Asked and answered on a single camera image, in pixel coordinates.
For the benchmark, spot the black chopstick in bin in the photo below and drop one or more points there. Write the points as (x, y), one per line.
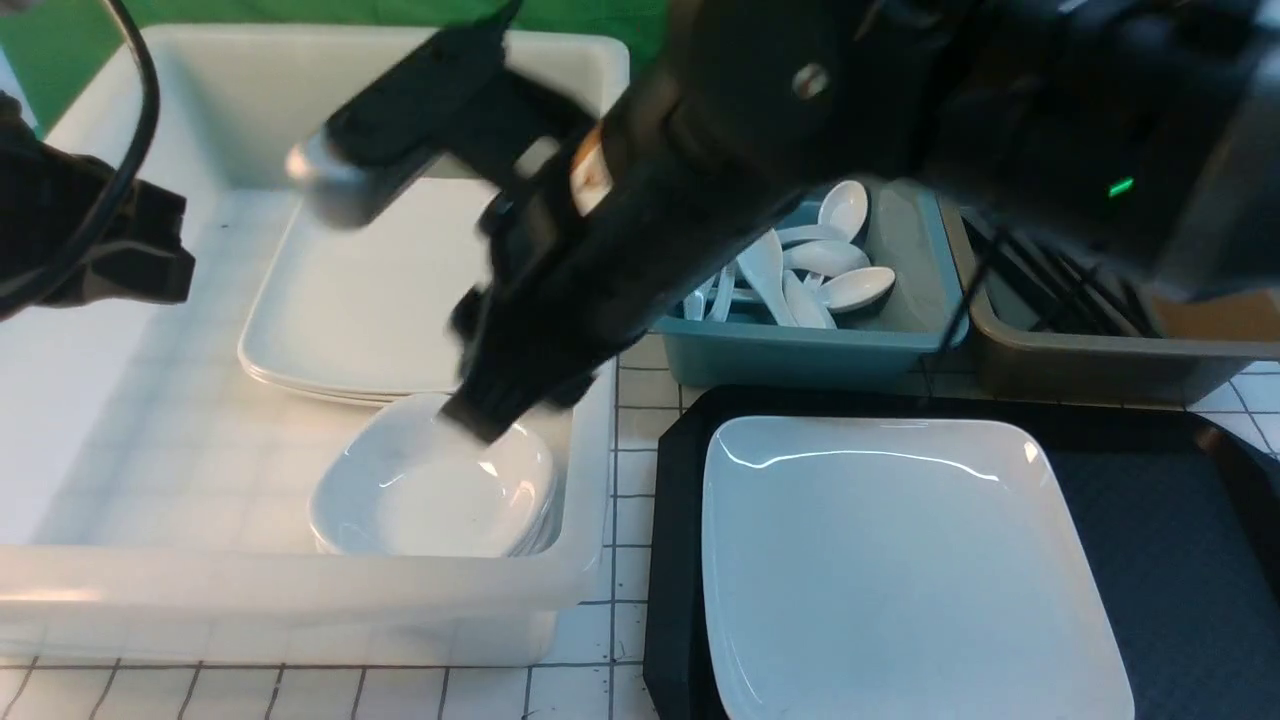
(1135, 311)
(1007, 306)
(1030, 280)
(1076, 309)

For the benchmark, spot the white spoon far left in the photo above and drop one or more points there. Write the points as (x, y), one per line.
(811, 233)

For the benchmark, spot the brown plastic bin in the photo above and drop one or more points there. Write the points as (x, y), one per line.
(1203, 347)

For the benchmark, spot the black serving tray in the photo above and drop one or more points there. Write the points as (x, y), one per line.
(1177, 515)

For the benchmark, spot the white spoon front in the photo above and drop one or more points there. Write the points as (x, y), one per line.
(805, 307)

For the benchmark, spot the large white square plate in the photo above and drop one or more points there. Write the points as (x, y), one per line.
(893, 568)

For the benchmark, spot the bottom stacked white plate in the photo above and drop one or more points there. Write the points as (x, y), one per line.
(319, 394)

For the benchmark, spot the top stacked white plate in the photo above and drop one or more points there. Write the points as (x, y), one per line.
(367, 311)

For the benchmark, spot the stacked white plate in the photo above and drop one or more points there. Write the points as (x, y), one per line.
(367, 311)
(430, 391)
(319, 394)

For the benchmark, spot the white spoon small left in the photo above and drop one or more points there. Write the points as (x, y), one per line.
(695, 304)

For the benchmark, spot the teal plastic bin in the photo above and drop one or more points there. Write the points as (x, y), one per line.
(869, 348)

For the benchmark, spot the middle stacked white plate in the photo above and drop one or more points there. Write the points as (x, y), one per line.
(430, 391)

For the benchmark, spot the white ceramic soup spoon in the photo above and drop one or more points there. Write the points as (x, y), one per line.
(763, 267)

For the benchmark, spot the large white plastic tub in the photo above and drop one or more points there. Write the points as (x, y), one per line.
(155, 497)

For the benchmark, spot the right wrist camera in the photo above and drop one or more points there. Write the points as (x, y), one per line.
(454, 96)

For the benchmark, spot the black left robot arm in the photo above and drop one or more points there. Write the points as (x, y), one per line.
(77, 230)

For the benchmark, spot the green cloth backdrop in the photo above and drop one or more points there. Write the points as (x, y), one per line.
(57, 47)

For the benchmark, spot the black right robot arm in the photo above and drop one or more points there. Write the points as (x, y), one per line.
(1141, 133)

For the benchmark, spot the white spoon centre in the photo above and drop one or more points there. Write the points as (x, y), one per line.
(826, 258)

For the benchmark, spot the white spoon upright left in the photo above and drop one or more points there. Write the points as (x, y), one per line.
(725, 288)

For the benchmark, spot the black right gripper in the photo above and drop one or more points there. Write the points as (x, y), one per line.
(568, 292)

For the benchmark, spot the white small bowl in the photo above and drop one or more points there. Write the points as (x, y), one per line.
(412, 484)
(545, 530)

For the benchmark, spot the white spoon top right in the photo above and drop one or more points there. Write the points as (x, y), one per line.
(846, 209)

